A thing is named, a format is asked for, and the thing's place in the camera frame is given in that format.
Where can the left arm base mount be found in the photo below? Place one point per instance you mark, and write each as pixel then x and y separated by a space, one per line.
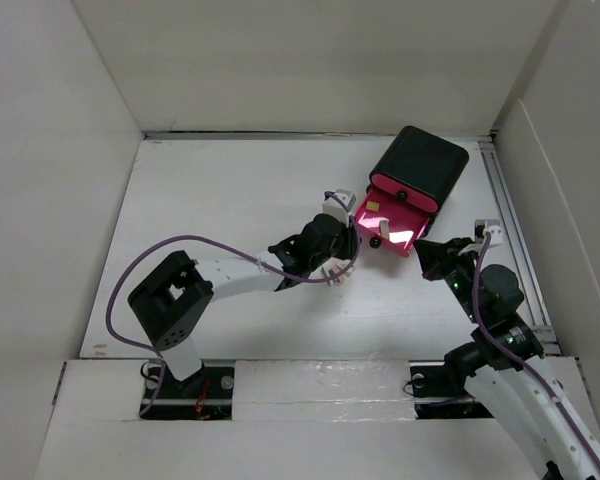
pixel 205 397

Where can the yellow eraser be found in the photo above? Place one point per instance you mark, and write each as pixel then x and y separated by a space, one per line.
pixel 372 206

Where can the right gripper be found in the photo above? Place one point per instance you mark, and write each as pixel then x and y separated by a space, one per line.
pixel 434 257

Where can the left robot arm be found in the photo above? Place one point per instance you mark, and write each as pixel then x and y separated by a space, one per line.
pixel 171 300

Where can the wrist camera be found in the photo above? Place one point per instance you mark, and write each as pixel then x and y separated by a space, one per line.
pixel 339 204
pixel 488 229

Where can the pink drawer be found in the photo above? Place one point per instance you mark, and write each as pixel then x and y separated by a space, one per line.
pixel 406 222
pixel 404 193

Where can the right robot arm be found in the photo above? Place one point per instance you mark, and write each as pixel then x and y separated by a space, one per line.
pixel 504 366

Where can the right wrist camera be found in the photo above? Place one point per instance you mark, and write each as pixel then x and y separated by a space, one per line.
pixel 488 229

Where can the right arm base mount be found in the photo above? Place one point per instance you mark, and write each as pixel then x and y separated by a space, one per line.
pixel 438 388

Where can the aluminium rail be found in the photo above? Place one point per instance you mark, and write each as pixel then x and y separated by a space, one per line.
pixel 534 306

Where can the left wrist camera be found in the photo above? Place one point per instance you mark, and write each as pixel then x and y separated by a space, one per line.
pixel 339 204

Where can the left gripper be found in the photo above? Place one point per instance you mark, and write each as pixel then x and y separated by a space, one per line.
pixel 350 240

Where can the white black clip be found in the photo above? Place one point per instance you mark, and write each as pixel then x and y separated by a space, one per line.
pixel 384 230

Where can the black drawer cabinet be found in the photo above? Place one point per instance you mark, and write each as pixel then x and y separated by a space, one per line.
pixel 423 161

